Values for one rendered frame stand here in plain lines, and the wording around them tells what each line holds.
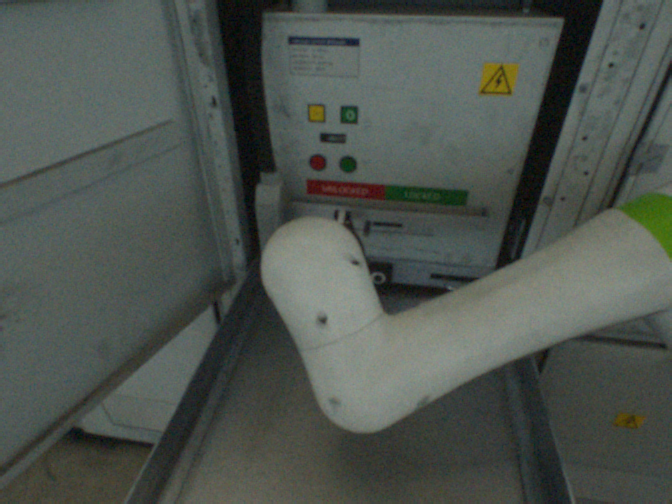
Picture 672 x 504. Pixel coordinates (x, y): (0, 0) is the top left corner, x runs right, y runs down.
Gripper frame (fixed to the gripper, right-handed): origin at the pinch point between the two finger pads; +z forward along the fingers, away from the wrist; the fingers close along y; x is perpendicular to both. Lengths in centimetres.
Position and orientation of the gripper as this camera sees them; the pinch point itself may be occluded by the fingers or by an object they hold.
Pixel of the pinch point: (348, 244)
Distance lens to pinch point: 78.8
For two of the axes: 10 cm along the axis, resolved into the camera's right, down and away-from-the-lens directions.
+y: -0.8, 9.9, 1.0
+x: 9.9, 0.9, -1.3
